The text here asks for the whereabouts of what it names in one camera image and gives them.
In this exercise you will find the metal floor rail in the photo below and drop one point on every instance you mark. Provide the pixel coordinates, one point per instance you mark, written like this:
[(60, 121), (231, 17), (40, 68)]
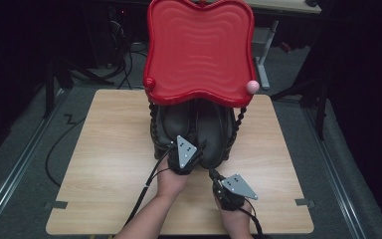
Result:
[(336, 172), (16, 169)]

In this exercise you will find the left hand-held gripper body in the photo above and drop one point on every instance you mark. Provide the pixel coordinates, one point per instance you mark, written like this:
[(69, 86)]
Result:
[(183, 156)]

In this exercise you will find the black metal stand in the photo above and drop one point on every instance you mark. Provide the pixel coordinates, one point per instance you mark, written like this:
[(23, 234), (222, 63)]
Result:
[(63, 73), (315, 96)]

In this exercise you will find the beige desk with grey legs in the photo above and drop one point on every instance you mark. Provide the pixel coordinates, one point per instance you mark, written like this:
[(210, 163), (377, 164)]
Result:
[(278, 8)]

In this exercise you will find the person's left hand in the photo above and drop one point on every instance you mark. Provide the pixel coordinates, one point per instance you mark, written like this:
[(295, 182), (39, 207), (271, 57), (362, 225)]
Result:
[(170, 182)]

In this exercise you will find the grey tape piece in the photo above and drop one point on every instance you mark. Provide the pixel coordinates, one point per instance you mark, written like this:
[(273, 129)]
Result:
[(304, 202), (55, 204)]

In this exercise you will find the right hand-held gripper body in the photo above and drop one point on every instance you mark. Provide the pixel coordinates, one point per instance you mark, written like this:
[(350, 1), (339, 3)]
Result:
[(233, 192)]

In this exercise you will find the dark green slipper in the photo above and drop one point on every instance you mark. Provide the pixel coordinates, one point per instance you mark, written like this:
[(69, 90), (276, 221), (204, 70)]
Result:
[(175, 122), (215, 132)]

